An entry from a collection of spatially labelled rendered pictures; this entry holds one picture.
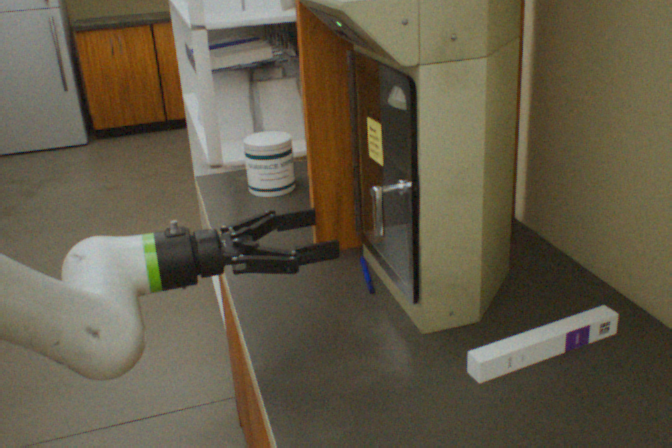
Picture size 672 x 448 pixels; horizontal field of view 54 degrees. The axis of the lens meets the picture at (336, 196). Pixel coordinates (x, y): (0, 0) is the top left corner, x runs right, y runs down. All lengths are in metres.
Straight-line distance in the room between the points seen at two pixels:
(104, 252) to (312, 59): 0.57
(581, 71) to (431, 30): 0.48
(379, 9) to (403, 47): 0.07
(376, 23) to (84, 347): 0.58
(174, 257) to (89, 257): 0.12
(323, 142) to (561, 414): 0.70
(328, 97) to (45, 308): 0.72
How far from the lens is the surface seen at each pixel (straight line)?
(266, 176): 1.78
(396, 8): 0.98
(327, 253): 1.03
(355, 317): 1.24
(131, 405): 2.70
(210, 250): 1.03
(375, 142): 1.21
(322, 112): 1.37
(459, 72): 1.04
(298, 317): 1.26
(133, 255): 1.03
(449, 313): 1.19
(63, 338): 0.91
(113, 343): 0.93
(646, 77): 1.28
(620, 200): 1.37
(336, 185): 1.42
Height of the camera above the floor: 1.61
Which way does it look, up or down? 22 degrees down
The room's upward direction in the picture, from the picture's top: 4 degrees counter-clockwise
